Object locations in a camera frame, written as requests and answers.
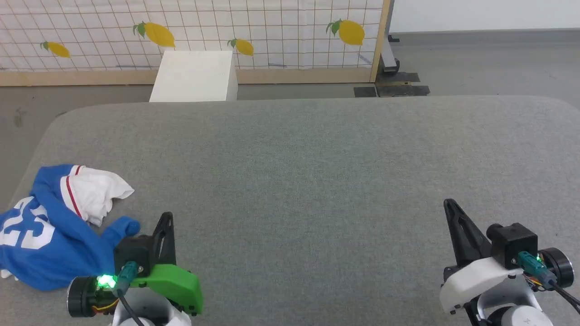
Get lemon print partition wooden frame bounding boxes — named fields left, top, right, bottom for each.
left=0, top=0, right=392, bottom=86

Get grey stand leg black caster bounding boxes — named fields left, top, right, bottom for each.
left=381, top=0, right=401, bottom=75

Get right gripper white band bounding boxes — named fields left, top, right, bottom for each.
left=440, top=198, right=575, bottom=315

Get long black floor mat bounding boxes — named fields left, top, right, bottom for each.
left=377, top=85, right=430, bottom=97
left=376, top=72, right=421, bottom=83

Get blue white jersey red stripes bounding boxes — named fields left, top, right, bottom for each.
left=0, top=164, right=141, bottom=291

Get white box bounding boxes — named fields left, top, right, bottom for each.
left=149, top=50, right=238, bottom=102

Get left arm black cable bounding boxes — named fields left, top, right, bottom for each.
left=116, top=262, right=145, bottom=326

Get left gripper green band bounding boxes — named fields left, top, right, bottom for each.
left=67, top=212, right=203, bottom=317

